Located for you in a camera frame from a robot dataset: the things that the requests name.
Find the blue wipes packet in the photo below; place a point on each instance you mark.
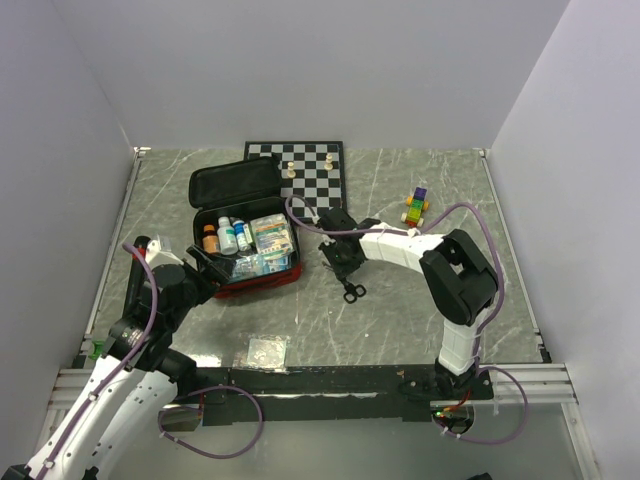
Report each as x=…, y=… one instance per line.
x=247, y=268

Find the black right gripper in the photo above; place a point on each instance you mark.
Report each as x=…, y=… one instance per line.
x=340, y=271

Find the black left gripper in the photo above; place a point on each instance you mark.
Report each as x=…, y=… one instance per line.
x=215, y=273

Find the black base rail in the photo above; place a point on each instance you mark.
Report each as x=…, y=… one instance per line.
x=227, y=395

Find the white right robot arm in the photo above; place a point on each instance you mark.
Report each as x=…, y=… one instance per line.
x=461, y=281

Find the colourful toy block car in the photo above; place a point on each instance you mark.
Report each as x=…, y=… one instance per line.
x=417, y=204

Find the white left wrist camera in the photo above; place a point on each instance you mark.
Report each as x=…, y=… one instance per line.
x=157, y=251

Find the red black medicine case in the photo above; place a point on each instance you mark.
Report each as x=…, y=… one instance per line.
x=247, y=190

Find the small dropper bottle blue label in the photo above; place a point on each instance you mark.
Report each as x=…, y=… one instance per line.
x=240, y=234

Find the black white chessboard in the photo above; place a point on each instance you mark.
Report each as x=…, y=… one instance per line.
x=321, y=188

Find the small green box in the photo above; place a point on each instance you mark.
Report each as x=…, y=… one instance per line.
x=249, y=235

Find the brown bottle orange cap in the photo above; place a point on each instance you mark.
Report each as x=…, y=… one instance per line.
x=210, y=240

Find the green clip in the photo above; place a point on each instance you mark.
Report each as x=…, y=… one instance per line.
x=97, y=350

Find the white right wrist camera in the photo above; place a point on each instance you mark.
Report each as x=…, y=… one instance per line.
x=328, y=246

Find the white medicine bottle green label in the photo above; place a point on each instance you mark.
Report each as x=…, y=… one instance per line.
x=227, y=237

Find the beige bandage pack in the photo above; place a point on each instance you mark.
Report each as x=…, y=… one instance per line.
x=273, y=235

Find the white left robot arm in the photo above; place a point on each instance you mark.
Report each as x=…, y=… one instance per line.
x=137, y=371

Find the clear flat plastic pouch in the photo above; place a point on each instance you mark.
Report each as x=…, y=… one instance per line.
x=262, y=352

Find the cream chess queen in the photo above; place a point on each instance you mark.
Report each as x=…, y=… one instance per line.
x=328, y=162

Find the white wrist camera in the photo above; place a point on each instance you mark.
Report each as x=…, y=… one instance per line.
x=328, y=246
x=157, y=251

